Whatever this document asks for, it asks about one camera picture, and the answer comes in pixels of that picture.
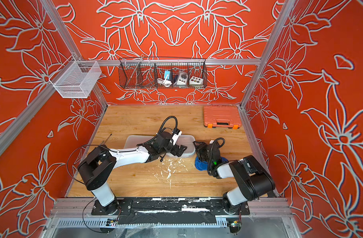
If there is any white round-dial device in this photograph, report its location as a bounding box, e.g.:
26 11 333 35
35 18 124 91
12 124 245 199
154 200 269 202
176 72 188 86

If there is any orange plastic tool case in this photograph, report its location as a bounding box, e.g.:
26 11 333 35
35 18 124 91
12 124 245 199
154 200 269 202
203 105 242 130

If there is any blue small box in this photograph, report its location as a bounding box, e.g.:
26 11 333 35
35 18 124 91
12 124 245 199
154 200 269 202
163 70 171 81

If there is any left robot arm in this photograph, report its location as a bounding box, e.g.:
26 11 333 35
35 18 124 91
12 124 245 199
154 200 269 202
77 131 187 211

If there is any black wire wall basket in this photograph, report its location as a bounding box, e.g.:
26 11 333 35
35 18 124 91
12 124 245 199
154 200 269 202
119 56 208 89

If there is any white button box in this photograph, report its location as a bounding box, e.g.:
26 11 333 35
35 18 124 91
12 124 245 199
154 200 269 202
189 76 204 87

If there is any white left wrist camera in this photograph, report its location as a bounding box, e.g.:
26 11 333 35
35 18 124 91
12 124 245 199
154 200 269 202
172 130 182 145

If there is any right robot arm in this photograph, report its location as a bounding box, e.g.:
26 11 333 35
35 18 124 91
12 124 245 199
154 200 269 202
193 138 275 213

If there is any white charger with cable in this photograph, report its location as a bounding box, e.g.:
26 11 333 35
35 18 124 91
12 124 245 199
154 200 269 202
157 78 173 87

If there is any clear acrylic wall bin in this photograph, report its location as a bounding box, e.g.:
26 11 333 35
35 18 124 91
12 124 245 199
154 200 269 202
50 61 102 99

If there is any orange handled screwdriver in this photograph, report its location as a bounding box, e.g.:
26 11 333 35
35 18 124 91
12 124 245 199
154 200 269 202
100 134 112 145

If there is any blue cleaning cloth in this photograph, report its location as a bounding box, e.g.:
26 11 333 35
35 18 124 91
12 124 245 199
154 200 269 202
194 157 229 171

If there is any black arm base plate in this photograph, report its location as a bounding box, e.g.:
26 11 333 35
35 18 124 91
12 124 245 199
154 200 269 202
91 197 250 216

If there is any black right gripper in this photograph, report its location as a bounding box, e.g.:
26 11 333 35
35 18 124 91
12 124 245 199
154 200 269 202
193 141 214 168

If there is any clear lunch box with lid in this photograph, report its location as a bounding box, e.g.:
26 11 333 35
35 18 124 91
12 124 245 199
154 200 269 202
166 135 195 158

